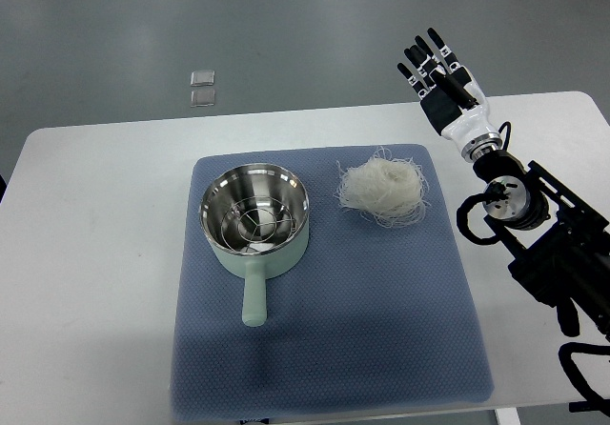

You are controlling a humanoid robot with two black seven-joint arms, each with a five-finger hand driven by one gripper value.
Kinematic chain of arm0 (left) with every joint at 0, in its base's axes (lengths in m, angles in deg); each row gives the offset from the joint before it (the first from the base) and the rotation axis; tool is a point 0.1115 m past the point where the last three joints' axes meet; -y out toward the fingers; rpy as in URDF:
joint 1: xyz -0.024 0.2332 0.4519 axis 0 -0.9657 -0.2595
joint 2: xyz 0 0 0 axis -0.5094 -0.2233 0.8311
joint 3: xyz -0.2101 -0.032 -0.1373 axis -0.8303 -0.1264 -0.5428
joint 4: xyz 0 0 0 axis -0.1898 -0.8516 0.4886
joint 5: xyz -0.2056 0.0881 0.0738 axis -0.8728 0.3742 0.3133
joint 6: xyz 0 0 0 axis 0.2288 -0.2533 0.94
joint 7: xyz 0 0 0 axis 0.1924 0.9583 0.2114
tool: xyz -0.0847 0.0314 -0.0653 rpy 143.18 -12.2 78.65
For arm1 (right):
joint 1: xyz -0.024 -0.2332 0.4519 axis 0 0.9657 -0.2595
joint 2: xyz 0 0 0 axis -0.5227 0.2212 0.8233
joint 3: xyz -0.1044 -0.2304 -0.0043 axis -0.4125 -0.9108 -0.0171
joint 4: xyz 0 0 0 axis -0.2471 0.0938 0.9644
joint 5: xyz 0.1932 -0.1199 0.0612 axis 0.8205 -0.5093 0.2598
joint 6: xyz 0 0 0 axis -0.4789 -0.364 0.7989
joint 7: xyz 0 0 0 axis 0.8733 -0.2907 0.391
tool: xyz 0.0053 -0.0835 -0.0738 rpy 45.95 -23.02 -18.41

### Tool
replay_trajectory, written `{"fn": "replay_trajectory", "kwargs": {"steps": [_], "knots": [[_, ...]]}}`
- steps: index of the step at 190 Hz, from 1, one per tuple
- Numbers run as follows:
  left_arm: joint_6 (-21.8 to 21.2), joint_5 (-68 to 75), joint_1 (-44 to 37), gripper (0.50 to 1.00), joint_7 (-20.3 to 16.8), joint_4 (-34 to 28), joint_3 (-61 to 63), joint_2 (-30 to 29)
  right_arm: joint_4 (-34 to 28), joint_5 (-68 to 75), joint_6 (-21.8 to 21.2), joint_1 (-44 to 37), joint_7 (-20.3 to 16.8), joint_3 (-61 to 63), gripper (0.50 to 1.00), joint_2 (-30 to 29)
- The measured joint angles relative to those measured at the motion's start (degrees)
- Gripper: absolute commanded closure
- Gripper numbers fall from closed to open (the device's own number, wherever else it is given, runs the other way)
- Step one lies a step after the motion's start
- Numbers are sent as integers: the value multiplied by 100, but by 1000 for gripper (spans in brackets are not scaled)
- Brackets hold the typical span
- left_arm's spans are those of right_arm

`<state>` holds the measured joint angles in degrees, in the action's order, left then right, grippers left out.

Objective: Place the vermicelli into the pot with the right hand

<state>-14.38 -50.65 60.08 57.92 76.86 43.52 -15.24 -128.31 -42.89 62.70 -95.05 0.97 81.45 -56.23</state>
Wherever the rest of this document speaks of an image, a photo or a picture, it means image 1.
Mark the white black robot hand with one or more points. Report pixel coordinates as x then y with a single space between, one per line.
450 96

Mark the white vermicelli noodle nest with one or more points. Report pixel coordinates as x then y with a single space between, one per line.
384 189

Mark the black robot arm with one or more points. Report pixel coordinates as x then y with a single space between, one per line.
559 244

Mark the mint green steel pot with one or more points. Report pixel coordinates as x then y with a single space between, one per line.
256 185

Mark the blue grey table mat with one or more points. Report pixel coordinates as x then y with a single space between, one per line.
369 317

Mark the upper floor metal plate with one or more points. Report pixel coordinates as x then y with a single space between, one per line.
202 78

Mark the wire steaming rack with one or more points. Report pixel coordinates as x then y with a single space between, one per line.
256 229

